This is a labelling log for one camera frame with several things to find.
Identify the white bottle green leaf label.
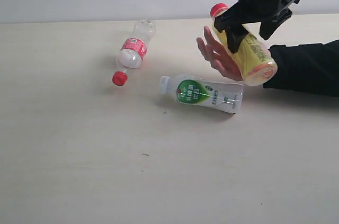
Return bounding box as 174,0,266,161
159,75,243,114

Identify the yellow label bottle red cap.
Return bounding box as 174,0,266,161
210,3,278,86

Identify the person's open hand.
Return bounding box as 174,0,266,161
197,26,243,82

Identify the clear bottle red label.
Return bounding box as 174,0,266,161
112,19,156,86

